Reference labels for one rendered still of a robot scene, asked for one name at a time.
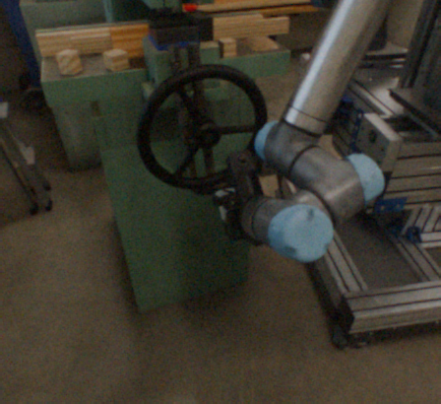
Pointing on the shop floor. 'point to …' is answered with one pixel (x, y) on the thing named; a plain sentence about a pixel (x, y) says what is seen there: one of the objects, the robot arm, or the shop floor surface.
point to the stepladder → (23, 164)
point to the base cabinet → (172, 225)
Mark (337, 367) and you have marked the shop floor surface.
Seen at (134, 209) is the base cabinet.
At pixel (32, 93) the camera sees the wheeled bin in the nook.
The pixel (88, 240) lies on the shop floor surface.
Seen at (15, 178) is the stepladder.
